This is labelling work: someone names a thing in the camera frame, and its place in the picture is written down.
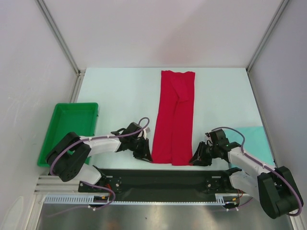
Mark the red t-shirt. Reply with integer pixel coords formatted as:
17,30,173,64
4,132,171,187
152,70,195,166

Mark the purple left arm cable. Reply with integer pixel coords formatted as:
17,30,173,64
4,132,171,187
45,116,152,218

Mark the left aluminium corner post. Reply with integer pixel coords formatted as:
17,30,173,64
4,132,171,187
35,0,85,76

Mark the folded teal t-shirt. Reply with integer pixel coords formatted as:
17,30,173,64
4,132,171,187
235,126,275,166

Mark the aluminium front frame rail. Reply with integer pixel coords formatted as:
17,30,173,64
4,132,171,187
33,174,297,196

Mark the aluminium corner post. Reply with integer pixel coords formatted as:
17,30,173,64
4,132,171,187
35,0,85,76
246,0,291,74

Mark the white slotted cable duct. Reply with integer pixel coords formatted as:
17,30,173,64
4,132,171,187
44,194,238,206

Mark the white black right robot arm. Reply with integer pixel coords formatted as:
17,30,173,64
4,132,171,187
189,127,304,219

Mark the right aluminium corner post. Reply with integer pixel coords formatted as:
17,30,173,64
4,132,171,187
246,0,291,74

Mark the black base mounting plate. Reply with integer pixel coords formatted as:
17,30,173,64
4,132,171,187
78,167,252,202

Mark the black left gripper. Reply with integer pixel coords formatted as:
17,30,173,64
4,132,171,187
128,137,152,162

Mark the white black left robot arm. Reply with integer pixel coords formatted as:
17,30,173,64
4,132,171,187
46,122,153,192

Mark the green plastic bin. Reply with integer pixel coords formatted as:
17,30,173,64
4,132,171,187
37,103,98,167

